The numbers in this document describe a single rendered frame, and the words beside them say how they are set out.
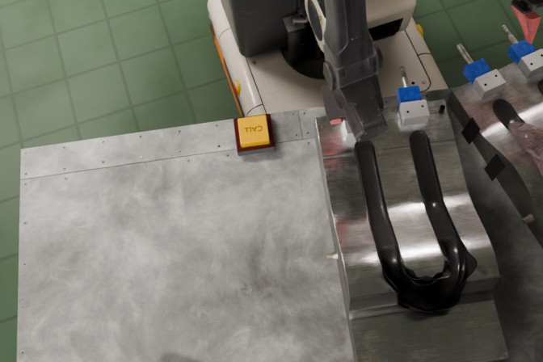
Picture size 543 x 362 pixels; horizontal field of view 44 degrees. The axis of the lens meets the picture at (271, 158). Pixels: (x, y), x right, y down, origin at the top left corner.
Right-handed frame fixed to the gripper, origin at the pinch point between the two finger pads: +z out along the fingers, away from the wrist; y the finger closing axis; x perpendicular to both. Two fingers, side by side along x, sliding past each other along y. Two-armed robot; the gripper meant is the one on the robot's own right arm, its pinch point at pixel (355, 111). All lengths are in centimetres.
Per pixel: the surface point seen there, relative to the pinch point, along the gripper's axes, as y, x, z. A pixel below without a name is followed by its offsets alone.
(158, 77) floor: -68, 57, 95
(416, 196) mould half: 7.8, -17.7, 4.1
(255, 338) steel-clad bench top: -26.7, -38.2, 3.3
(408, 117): 9.6, -2.4, 3.5
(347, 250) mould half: -6.3, -26.0, -3.6
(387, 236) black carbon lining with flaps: 1.0, -24.4, -0.5
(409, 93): 10.9, 3.1, 6.0
